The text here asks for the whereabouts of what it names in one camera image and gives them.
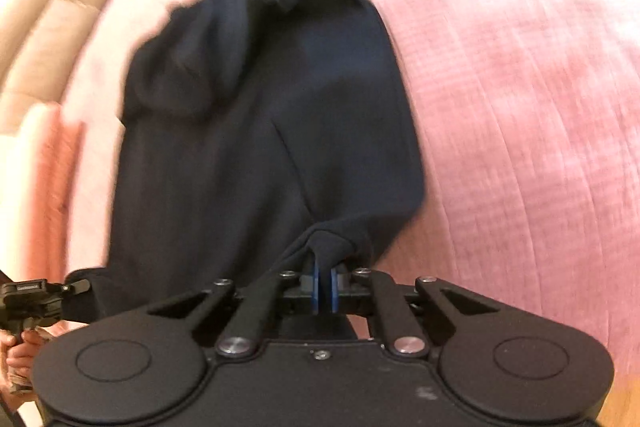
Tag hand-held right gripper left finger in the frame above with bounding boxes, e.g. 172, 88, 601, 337
147, 257, 324, 356

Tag navy hooded jacket white stripes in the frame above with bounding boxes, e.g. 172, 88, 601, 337
62, 0, 429, 341

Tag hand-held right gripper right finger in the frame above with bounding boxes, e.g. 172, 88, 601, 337
327, 263, 502, 356

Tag folded pink quilt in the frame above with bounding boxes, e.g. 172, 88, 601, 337
0, 104, 84, 281

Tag person's left hand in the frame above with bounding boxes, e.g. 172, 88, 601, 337
0, 326, 52, 395

